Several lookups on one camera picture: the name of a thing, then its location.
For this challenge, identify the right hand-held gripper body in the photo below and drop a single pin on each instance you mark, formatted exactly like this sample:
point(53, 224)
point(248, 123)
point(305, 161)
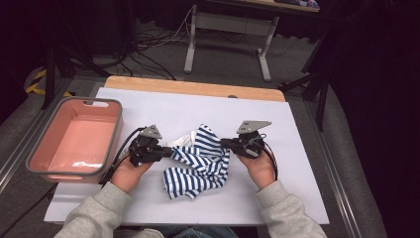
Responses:
point(249, 142)

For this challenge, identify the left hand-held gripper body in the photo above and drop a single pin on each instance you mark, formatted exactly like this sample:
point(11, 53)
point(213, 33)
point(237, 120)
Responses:
point(145, 150)

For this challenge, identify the blue white striped doll outfit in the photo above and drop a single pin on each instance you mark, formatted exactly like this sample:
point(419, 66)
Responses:
point(204, 165)

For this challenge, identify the pink basket with grey rim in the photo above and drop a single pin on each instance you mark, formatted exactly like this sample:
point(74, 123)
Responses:
point(79, 142)

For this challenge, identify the person's left hand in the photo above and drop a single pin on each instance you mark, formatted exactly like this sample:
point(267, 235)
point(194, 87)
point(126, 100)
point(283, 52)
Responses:
point(128, 175)

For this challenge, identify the person's right hand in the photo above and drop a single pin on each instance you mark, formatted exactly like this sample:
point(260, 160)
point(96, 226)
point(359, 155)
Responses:
point(262, 172)

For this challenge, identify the white board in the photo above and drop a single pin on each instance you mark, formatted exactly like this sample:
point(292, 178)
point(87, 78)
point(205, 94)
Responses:
point(185, 109)

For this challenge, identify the black metal stand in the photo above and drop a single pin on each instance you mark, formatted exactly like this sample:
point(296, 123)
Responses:
point(322, 99)

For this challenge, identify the white metal stand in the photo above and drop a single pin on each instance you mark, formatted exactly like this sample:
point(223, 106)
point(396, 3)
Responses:
point(231, 24)

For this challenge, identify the black tripod stand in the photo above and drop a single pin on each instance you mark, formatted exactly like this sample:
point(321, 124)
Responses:
point(50, 72)

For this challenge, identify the yellow black hazard tape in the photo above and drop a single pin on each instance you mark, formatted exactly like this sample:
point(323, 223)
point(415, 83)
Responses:
point(34, 86)

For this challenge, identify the colourful cloth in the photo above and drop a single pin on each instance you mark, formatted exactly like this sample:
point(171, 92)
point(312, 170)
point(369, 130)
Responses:
point(303, 3)

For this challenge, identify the aluminium rail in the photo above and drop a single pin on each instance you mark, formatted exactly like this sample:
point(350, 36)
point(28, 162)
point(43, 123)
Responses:
point(333, 172)
point(20, 148)

